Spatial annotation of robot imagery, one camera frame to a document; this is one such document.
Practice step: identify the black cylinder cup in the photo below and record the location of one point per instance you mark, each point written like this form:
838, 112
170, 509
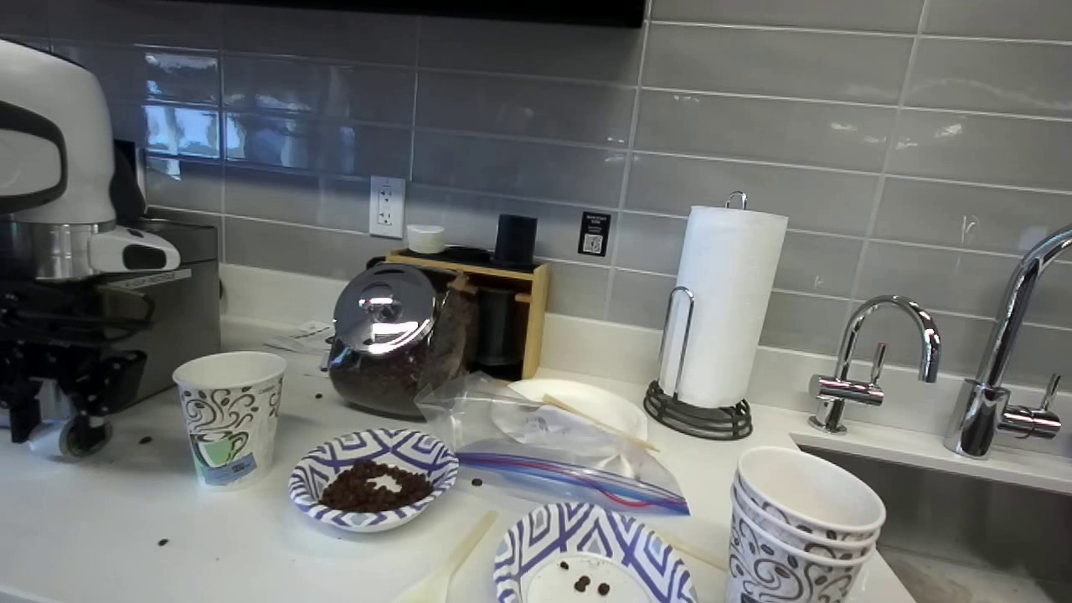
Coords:
515, 241

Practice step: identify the wooden organizer box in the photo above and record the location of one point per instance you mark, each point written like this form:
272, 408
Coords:
536, 310

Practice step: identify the metal paper towel holder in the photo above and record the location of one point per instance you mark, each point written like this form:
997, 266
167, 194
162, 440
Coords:
695, 419

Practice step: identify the large chrome tap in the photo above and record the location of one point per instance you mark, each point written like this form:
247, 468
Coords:
980, 410

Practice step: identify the silver jar lid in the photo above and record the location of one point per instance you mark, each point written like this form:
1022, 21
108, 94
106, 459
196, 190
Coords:
383, 308

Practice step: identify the small white cup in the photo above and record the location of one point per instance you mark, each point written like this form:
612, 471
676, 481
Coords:
425, 239

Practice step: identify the dark wall cabinet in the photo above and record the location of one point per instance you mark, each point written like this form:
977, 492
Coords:
419, 8

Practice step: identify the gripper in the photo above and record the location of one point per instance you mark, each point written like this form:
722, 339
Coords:
75, 352

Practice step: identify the printed paper cup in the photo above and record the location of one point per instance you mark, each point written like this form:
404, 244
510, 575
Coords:
230, 419

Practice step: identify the black container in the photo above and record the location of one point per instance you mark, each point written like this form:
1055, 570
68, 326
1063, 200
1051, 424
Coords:
500, 327

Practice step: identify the black code sticker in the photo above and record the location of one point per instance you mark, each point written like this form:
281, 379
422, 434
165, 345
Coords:
594, 234

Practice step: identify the glass jar of coffee beans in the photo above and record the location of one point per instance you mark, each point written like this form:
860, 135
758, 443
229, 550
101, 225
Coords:
394, 377

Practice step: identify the small chrome tap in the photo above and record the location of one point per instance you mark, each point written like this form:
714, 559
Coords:
846, 389

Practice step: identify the white wall socket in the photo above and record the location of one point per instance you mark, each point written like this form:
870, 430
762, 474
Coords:
387, 207

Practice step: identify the sink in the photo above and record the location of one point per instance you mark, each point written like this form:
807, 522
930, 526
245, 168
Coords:
963, 511

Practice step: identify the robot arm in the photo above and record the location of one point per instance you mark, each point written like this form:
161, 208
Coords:
50, 126

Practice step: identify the blue patterned paper bowl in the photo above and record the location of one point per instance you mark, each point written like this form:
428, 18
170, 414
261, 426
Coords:
335, 456
586, 536

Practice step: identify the stack of paper cups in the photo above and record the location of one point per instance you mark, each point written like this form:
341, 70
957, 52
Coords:
796, 528

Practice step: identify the white plate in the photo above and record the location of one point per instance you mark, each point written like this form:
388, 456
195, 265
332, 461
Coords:
586, 402

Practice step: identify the white paper towel roll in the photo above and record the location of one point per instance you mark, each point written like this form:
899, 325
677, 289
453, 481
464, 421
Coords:
729, 301

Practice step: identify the clear plastic zip bag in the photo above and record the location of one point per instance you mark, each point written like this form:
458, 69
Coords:
553, 469

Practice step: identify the stainless steel appliance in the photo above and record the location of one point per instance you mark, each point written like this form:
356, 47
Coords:
180, 318

